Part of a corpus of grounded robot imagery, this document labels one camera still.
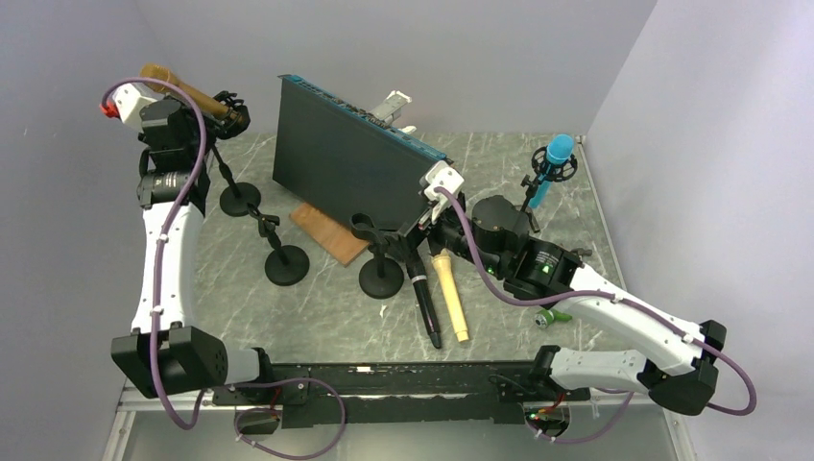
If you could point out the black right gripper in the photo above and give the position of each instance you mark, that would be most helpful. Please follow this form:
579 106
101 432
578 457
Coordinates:
433 230

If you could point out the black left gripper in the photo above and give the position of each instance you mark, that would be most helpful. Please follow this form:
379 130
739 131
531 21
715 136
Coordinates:
191 114

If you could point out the black microphone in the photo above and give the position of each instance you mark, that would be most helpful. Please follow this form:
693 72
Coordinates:
417 273

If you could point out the black desk stand with clip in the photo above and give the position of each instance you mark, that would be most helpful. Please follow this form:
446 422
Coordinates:
381 277

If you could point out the cream beige microphone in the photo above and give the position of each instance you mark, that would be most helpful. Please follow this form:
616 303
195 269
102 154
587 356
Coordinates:
443 268

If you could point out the black desk mic stand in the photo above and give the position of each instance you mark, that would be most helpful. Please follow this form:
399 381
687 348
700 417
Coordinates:
286 265

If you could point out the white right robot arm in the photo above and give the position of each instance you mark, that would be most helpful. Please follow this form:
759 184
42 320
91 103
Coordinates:
671 360

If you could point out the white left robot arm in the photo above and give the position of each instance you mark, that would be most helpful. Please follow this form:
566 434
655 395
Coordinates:
164 340

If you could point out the gold microphone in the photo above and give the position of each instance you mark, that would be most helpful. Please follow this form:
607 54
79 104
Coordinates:
167 81

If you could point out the black tripod mic stand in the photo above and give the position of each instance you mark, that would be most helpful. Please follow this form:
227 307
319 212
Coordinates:
527 184

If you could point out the blue microphone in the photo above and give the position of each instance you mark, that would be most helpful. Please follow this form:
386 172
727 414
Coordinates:
554 162

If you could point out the wooden board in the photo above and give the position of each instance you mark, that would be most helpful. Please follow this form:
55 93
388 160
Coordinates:
333 237

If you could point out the dark grey server chassis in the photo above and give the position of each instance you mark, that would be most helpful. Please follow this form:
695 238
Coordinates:
343 161

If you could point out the green pipe fitting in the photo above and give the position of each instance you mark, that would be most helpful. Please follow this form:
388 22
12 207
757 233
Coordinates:
545 318

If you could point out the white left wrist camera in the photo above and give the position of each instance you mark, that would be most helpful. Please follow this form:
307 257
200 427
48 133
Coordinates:
126 102

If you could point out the black shock mount stand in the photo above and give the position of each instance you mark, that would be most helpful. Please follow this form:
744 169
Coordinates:
238 197

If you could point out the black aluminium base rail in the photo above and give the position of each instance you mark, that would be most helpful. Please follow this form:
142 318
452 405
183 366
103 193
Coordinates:
304 395

